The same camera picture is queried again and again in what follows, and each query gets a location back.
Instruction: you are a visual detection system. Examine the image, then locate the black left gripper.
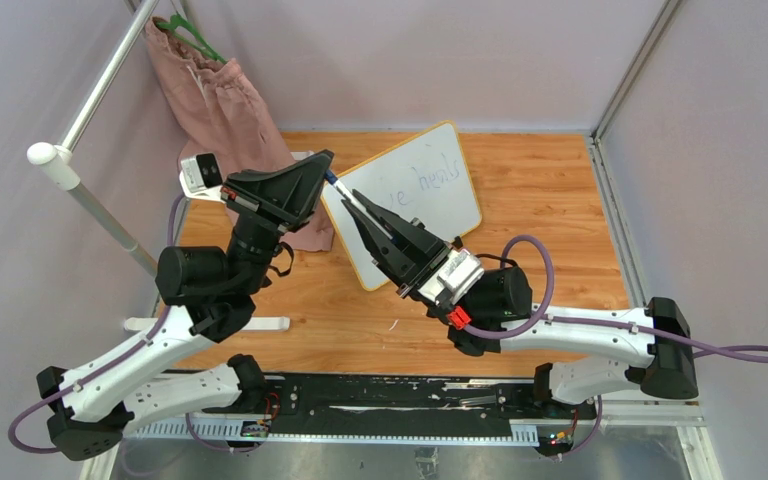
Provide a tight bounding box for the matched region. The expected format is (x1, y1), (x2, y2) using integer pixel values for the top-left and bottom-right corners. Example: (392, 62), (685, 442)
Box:
(231, 158), (344, 297)

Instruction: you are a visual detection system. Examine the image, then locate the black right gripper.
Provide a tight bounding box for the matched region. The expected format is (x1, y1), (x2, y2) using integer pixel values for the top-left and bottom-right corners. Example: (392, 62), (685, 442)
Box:
(342, 189), (453, 325)

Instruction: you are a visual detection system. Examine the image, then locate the white whiteboard marker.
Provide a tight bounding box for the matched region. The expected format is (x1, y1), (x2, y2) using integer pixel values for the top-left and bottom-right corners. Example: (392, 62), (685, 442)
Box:
(331, 179), (393, 240)

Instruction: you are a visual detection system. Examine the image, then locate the yellow framed whiteboard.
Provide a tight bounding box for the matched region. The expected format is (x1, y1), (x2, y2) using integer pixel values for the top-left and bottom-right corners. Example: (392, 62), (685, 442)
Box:
(320, 120), (483, 293)

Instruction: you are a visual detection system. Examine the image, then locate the blue marker cap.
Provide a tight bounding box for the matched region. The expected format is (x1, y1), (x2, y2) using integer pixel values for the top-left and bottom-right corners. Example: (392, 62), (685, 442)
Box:
(325, 170), (339, 185)

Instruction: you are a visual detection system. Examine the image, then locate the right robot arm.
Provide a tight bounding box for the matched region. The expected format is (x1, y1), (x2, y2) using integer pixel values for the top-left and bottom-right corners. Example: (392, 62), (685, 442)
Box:
(340, 189), (699, 418)

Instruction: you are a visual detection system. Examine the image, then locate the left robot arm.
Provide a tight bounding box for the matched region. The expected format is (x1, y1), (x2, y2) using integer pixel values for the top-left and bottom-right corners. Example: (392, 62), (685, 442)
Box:
(37, 150), (334, 461)

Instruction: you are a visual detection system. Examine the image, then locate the pink cloth garment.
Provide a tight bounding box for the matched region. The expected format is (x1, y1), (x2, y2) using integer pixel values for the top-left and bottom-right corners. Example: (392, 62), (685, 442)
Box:
(144, 15), (336, 253)

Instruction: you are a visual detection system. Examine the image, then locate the green clothes hanger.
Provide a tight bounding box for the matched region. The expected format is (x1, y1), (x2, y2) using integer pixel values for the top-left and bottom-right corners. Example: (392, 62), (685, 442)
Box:
(154, 13), (227, 64)

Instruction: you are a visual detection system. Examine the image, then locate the metal clothes rack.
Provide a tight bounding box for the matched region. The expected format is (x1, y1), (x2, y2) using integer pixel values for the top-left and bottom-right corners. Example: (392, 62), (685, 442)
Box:
(26, 0), (316, 335)

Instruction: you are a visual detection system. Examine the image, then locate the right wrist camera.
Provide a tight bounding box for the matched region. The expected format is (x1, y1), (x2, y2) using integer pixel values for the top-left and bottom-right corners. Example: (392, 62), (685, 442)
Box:
(418, 249), (485, 330)

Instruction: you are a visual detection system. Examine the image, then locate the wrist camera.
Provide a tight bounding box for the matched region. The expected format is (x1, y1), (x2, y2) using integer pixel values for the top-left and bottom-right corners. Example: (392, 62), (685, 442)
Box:
(178, 153), (223, 202)
(418, 249), (485, 330)

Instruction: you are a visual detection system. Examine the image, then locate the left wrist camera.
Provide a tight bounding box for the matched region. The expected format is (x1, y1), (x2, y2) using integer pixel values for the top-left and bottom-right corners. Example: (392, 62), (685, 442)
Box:
(178, 153), (223, 202)

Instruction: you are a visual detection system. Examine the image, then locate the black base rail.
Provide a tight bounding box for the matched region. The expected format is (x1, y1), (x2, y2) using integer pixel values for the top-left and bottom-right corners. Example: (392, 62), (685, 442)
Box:
(132, 370), (703, 458)

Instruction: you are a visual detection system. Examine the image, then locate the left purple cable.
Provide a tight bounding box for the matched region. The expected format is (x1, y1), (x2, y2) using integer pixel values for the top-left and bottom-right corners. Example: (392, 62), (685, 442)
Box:
(7, 193), (187, 456)

